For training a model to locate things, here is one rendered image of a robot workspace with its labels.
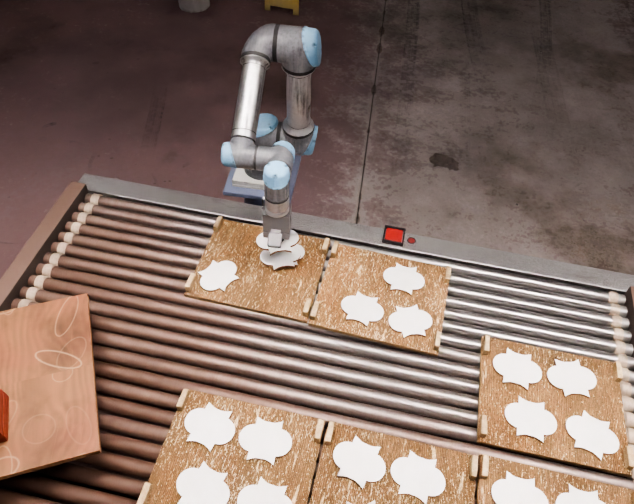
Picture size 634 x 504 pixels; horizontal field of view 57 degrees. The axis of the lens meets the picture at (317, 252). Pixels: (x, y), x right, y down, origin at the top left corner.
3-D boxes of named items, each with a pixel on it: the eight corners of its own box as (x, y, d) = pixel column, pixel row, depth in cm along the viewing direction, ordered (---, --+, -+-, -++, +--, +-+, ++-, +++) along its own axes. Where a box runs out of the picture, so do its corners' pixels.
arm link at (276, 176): (292, 159, 172) (287, 178, 166) (291, 186, 180) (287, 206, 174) (265, 156, 172) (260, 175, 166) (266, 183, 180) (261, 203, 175)
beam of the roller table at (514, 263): (88, 184, 232) (84, 172, 227) (632, 286, 209) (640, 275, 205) (78, 198, 227) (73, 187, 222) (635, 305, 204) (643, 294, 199)
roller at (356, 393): (13, 315, 189) (7, 306, 185) (641, 451, 168) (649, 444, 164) (4, 327, 186) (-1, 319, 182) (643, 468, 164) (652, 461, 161)
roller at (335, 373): (21, 303, 192) (16, 294, 188) (638, 435, 171) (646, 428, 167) (13, 315, 189) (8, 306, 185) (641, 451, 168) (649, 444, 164)
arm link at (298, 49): (280, 136, 232) (277, 15, 186) (318, 140, 232) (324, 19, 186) (276, 159, 226) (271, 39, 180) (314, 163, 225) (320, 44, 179)
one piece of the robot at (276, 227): (257, 218, 173) (259, 254, 186) (287, 221, 173) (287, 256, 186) (263, 190, 181) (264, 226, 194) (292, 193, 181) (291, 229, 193)
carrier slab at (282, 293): (220, 221, 213) (219, 218, 212) (330, 243, 208) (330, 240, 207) (184, 296, 191) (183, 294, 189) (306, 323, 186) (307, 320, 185)
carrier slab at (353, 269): (334, 245, 207) (334, 242, 206) (450, 271, 202) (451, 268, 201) (308, 325, 185) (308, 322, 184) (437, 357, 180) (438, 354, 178)
